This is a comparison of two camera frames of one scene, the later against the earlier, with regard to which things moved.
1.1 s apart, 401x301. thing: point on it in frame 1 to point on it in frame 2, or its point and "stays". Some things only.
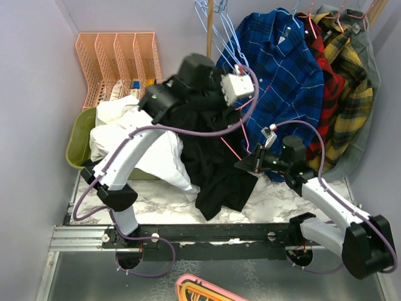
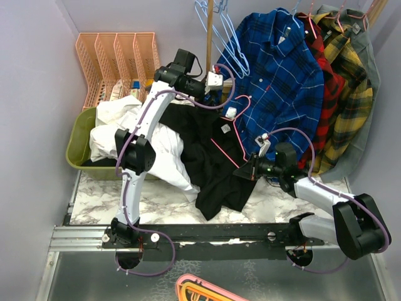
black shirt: x=223 y=180 stays
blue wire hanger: x=213 y=14 stays
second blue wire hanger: x=292 y=15 stays
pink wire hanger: x=244 y=132 to x=234 y=122
